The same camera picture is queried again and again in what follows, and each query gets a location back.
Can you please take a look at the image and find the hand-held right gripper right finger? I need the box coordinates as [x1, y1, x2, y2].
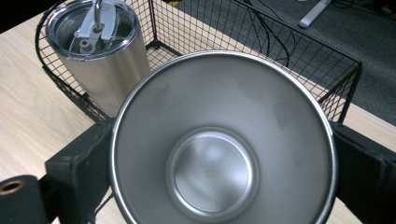
[330, 121, 396, 224]

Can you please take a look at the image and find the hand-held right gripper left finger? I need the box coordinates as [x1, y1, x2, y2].
[44, 119, 116, 224]

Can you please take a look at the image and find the black wire mesh basket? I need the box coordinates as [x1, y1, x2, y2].
[35, 0, 364, 124]

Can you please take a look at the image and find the steel tumbler with clear lid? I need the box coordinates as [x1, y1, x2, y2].
[45, 0, 152, 119]

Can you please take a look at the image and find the steel mug with white handle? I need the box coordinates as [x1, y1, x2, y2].
[108, 49, 339, 224]

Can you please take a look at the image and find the black floor cable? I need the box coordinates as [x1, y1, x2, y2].
[246, 0, 275, 57]
[253, 0, 292, 68]

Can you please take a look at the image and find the white metal desk frame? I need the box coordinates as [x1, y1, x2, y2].
[298, 0, 332, 30]

